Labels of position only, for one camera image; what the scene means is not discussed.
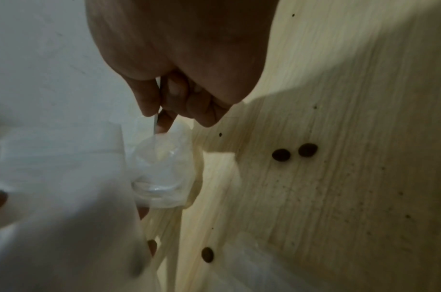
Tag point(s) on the metal spoon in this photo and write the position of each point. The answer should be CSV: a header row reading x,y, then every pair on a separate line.
x,y
155,122

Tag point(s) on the person's right hand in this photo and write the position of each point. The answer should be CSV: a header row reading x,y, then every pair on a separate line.
x,y
184,37

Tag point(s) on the dark coffee bean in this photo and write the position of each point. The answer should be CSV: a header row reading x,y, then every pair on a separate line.
x,y
308,149
207,254
281,154

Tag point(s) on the small clear plastic bag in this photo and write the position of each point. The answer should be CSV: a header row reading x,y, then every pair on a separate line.
x,y
263,271
68,222

